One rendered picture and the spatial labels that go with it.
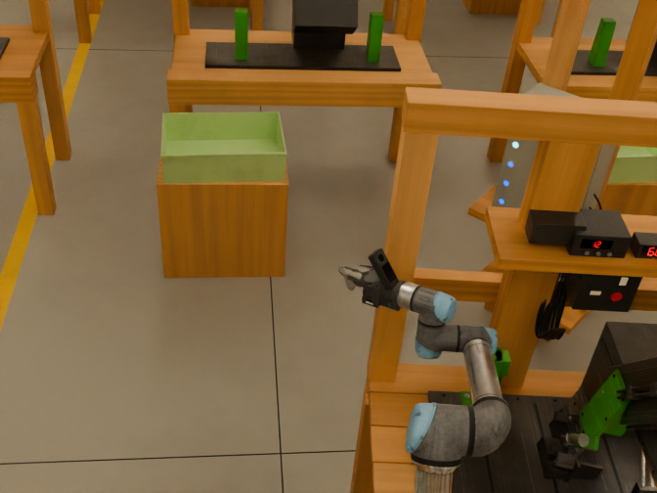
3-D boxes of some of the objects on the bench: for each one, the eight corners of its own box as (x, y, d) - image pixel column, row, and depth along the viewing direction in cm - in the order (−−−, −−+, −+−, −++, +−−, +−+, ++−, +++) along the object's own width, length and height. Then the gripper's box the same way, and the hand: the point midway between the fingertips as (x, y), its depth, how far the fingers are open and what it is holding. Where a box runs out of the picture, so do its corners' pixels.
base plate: (805, 519, 240) (808, 515, 238) (440, 504, 235) (441, 500, 234) (747, 409, 272) (750, 405, 271) (427, 394, 268) (428, 389, 267)
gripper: (394, 316, 223) (331, 294, 234) (411, 300, 229) (348, 280, 240) (394, 291, 218) (329, 269, 229) (411, 275, 225) (347, 255, 236)
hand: (342, 267), depth 233 cm, fingers closed
